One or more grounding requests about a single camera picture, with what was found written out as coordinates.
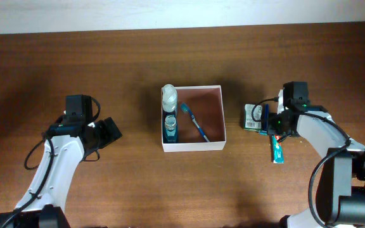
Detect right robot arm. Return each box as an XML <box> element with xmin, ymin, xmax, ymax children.
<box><xmin>268</xmin><ymin>85</ymin><xmax>365</xmax><ymax>228</ymax></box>

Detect clear foam soap pump bottle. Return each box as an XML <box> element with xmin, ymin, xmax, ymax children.
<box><xmin>162</xmin><ymin>84</ymin><xmax>177</xmax><ymax>113</ymax></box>

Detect blue disposable razor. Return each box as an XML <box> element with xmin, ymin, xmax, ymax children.
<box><xmin>259</xmin><ymin>104</ymin><xmax>269</xmax><ymax>136</ymax></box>

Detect green red toothpaste tube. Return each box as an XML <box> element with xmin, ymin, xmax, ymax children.
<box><xmin>271</xmin><ymin>136</ymin><xmax>285</xmax><ymax>164</ymax></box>

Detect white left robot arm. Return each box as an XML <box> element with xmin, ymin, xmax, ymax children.
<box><xmin>0</xmin><ymin>117</ymin><xmax>122</xmax><ymax>227</ymax></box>

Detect blue mouthwash bottle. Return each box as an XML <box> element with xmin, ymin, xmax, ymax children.
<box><xmin>163</xmin><ymin>115</ymin><xmax>178</xmax><ymax>143</ymax></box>

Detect blue white toothbrush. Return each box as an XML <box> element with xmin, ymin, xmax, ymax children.
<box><xmin>180</xmin><ymin>103</ymin><xmax>210</xmax><ymax>143</ymax></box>

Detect pink cardboard box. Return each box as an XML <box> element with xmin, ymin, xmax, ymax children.
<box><xmin>160</xmin><ymin>85</ymin><xmax>227</xmax><ymax>153</ymax></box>

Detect green white soap bar package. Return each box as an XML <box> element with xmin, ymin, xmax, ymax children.
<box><xmin>244</xmin><ymin>104</ymin><xmax>263</xmax><ymax>132</ymax></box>

